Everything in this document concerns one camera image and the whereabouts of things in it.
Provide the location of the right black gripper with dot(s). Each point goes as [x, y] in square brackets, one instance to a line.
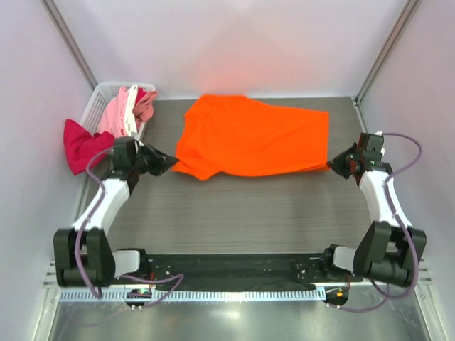
[336, 163]

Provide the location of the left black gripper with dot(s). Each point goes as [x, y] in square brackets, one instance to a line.
[162, 162]

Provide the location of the orange t-shirt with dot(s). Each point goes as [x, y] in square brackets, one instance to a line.
[239, 136]

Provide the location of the magenta t-shirt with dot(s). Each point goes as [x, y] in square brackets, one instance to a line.
[81, 146]

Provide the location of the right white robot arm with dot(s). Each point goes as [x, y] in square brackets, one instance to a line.
[391, 249]

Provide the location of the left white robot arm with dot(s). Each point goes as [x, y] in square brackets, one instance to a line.
[82, 254]

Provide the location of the white t-shirt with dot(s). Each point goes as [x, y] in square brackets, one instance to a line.
[129, 119]

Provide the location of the salmon pink t-shirt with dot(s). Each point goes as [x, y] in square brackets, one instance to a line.
[143, 108]

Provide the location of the light pink t-shirt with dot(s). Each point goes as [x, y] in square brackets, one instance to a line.
[112, 119]

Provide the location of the white plastic laundry basket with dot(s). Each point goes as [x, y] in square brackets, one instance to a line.
[103, 93]

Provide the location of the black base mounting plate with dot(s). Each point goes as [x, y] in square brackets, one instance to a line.
[243, 272]

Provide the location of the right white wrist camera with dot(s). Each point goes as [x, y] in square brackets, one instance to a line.
[380, 142]

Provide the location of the white slotted cable duct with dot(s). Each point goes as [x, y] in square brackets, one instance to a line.
[145, 296]

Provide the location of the right aluminium frame post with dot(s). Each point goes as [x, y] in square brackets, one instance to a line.
[398, 28]

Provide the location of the aluminium frame post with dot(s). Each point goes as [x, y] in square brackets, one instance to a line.
[59, 22]
[398, 28]

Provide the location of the left aluminium frame post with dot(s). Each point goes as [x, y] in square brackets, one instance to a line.
[59, 22]

